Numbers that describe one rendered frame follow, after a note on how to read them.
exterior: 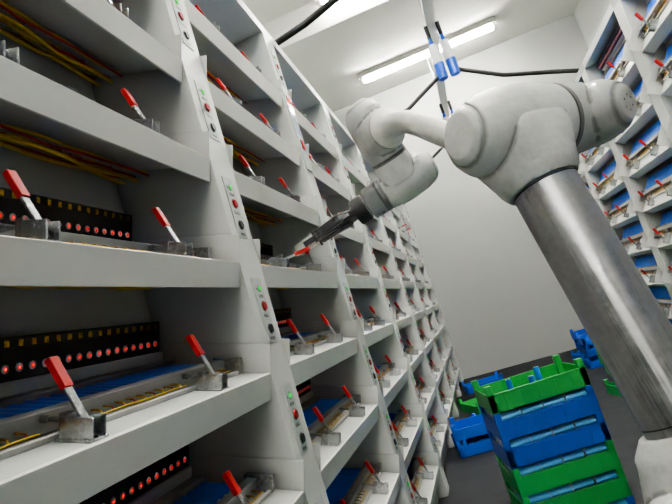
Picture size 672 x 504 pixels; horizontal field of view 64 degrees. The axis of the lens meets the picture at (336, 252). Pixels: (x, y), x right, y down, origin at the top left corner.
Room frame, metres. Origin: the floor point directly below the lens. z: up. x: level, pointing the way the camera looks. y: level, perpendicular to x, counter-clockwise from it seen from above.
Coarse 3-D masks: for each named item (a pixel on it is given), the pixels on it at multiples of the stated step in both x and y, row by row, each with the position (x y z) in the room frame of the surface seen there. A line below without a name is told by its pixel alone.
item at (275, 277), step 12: (300, 264) 1.64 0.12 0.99; (324, 264) 1.62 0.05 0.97; (336, 264) 1.62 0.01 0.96; (264, 276) 1.05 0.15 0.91; (276, 276) 1.11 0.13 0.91; (288, 276) 1.19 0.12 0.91; (300, 276) 1.27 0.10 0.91; (312, 276) 1.37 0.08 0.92; (324, 276) 1.48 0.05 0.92; (336, 276) 1.61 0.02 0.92; (276, 288) 1.47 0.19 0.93; (288, 288) 1.56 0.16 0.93
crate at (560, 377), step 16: (544, 368) 1.82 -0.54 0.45; (560, 368) 1.80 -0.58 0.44; (576, 368) 1.63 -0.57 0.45; (496, 384) 1.82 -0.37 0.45; (528, 384) 1.62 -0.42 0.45; (544, 384) 1.63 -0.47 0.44; (560, 384) 1.63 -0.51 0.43; (576, 384) 1.62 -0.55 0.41; (480, 400) 1.76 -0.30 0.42; (496, 400) 1.63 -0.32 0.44; (512, 400) 1.63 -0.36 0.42; (528, 400) 1.63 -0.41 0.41
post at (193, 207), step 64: (128, 0) 0.95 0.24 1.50; (192, 64) 0.98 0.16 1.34; (192, 128) 0.94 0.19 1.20; (128, 192) 0.98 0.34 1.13; (192, 192) 0.95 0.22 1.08; (256, 256) 1.02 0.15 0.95; (192, 320) 0.96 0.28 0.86; (256, 320) 0.94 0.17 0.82; (192, 448) 0.98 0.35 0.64; (256, 448) 0.95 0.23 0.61
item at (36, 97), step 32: (0, 64) 0.50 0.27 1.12; (0, 96) 0.50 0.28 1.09; (32, 96) 0.54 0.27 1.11; (64, 96) 0.59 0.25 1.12; (128, 96) 0.78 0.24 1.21; (0, 128) 0.69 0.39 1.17; (32, 128) 0.70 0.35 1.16; (64, 128) 0.70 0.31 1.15; (96, 128) 0.64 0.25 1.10; (128, 128) 0.71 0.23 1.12; (64, 160) 0.81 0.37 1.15; (96, 160) 0.88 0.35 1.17; (128, 160) 0.89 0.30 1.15; (160, 160) 0.78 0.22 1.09; (192, 160) 0.88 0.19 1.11
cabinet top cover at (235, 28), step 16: (192, 0) 1.37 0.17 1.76; (208, 0) 1.39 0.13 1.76; (224, 0) 1.41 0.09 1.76; (240, 0) 1.47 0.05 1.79; (208, 16) 1.46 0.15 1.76; (224, 16) 1.49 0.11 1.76; (240, 16) 1.51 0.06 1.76; (224, 32) 1.56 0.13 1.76; (240, 32) 1.59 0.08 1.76; (256, 32) 1.62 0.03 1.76; (288, 64) 1.88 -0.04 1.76; (288, 80) 2.00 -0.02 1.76; (304, 80) 2.07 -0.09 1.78; (304, 96) 2.18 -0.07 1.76
